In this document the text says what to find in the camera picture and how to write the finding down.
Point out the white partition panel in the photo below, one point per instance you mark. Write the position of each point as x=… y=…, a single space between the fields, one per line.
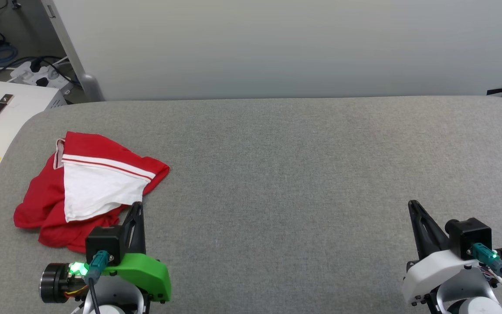
x=286 y=48

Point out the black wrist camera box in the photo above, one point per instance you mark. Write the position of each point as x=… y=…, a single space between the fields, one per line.
x=105 y=244
x=469 y=237

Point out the grey partition foot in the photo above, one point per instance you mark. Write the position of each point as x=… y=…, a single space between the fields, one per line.
x=92 y=87

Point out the red and white jersey shirt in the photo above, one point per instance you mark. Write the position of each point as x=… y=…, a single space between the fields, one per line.
x=98 y=187

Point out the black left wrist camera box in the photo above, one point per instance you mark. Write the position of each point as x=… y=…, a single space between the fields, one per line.
x=105 y=244

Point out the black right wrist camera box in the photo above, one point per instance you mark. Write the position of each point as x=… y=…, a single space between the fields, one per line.
x=469 y=237

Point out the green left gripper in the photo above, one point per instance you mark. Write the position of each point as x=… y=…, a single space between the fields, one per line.
x=146 y=272

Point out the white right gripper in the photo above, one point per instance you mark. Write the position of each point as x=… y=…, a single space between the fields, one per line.
x=438 y=277

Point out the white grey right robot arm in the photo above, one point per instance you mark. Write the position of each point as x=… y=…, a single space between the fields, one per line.
x=473 y=301

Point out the white power strip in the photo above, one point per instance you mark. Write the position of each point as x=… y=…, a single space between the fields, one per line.
x=37 y=77

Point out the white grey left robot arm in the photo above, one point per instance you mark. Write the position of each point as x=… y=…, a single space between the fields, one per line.
x=116 y=301

